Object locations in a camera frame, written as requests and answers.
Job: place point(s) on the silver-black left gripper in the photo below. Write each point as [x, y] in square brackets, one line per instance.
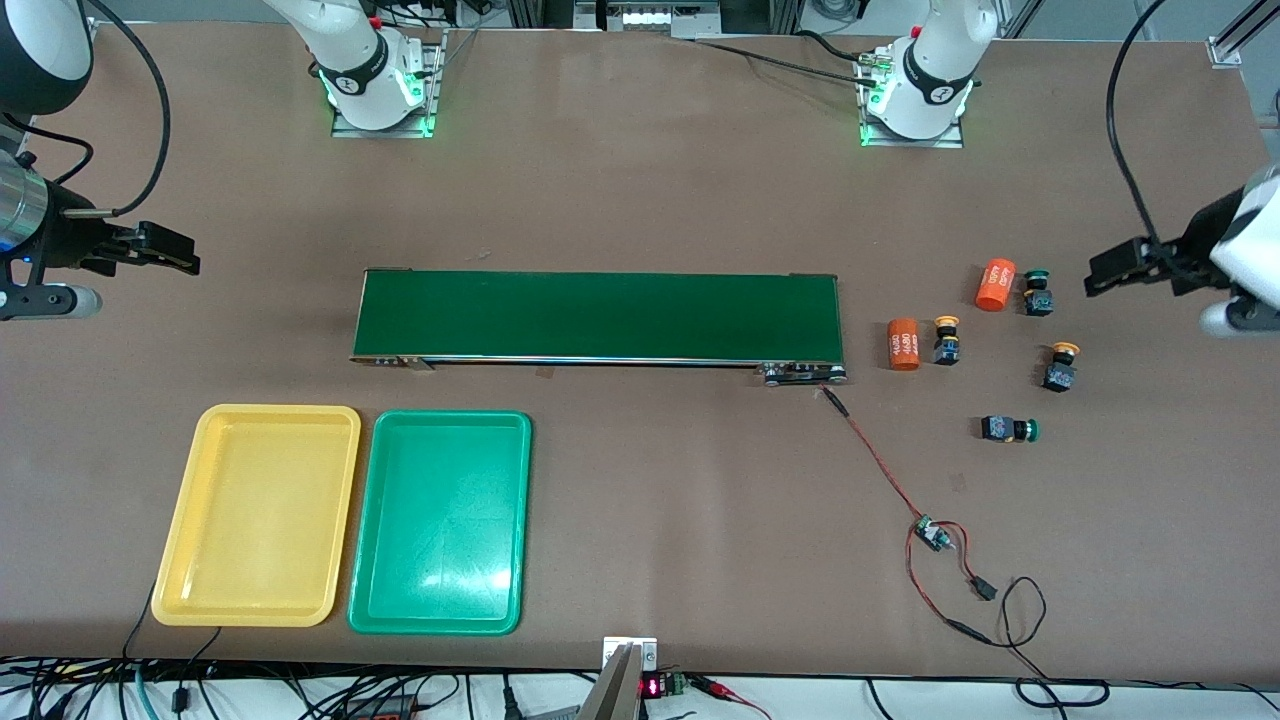
[1194, 244]

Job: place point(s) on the silver-black right gripper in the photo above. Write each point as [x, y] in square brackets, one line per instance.
[68, 240]

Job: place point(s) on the green push button switch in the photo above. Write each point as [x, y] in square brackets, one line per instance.
[1000, 429]
[1038, 298]

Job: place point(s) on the orange cylinder with 4680 print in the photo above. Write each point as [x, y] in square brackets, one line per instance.
[903, 345]
[995, 285]

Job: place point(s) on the yellow push button switch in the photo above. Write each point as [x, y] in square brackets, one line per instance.
[946, 348]
[1060, 375]

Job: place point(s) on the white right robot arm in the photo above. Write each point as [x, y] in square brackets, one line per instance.
[345, 40]

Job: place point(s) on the yellow plastic tray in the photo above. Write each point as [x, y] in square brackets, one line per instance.
[255, 520]

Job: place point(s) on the small speed controller board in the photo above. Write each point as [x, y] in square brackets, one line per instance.
[932, 534]

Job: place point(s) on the green plastic tray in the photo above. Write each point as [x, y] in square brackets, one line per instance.
[440, 520]

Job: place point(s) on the green conveyor belt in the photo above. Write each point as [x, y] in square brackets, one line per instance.
[600, 315]

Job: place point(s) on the white lit panel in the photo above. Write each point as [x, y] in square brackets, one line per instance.
[650, 18]

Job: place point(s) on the red clip lead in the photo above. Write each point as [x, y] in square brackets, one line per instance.
[712, 685]

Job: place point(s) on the red LED display module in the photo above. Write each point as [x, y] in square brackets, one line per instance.
[652, 687]

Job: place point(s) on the aluminium frame profile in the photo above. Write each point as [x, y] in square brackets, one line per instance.
[1225, 50]

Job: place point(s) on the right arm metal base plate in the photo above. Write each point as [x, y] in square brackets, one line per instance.
[385, 132]

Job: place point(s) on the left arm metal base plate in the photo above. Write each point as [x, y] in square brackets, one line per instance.
[910, 143]

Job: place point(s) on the grey metal bracket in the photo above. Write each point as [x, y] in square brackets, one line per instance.
[615, 690]

